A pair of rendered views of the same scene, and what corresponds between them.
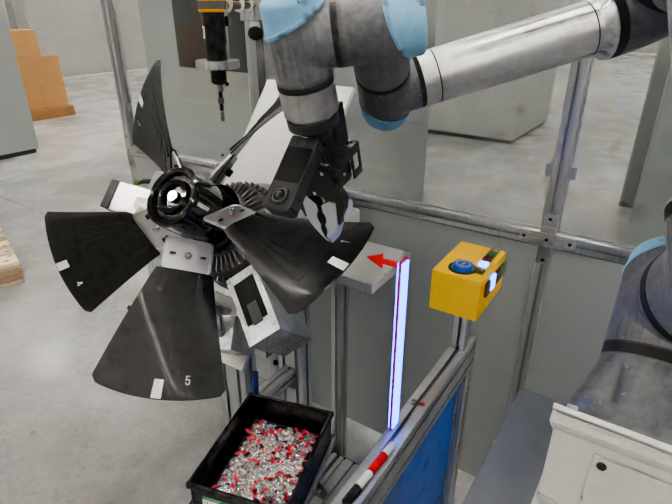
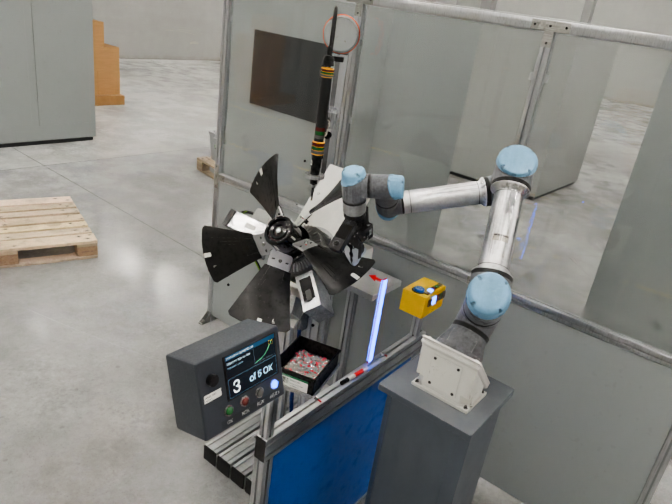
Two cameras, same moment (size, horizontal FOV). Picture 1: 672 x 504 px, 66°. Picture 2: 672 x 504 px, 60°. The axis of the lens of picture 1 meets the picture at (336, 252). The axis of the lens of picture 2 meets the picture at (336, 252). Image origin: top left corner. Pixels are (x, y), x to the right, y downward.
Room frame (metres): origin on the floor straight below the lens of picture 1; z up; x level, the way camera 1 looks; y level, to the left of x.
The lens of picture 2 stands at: (-1.06, 0.01, 2.01)
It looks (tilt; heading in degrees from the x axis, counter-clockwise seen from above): 23 degrees down; 2
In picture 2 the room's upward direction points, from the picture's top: 8 degrees clockwise
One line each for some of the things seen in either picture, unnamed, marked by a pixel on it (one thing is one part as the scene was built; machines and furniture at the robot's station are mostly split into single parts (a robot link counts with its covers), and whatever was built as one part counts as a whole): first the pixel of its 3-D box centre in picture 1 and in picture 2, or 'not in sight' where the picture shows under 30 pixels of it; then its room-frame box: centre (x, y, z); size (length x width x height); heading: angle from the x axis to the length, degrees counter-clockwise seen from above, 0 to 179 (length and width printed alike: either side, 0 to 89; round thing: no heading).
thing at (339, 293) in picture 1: (339, 370); (343, 353); (1.40, -0.01, 0.42); 0.04 x 0.04 x 0.83; 57
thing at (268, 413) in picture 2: not in sight; (269, 407); (0.24, 0.18, 0.96); 0.03 x 0.03 x 0.20; 57
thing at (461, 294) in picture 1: (467, 281); (422, 298); (0.93, -0.27, 1.02); 0.16 x 0.10 x 0.11; 147
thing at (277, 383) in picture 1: (270, 389); not in sight; (1.14, 0.18, 0.56); 0.19 x 0.04 x 0.04; 147
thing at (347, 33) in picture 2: not in sight; (341, 34); (1.60, 0.22, 1.88); 0.16 x 0.07 x 0.16; 92
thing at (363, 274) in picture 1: (339, 257); (355, 276); (1.40, -0.01, 0.85); 0.36 x 0.24 x 0.03; 57
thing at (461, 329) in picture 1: (462, 322); (417, 321); (0.93, -0.27, 0.92); 0.03 x 0.03 x 0.12; 57
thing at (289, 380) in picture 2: (266, 459); (305, 364); (0.63, 0.12, 0.85); 0.22 x 0.17 x 0.07; 162
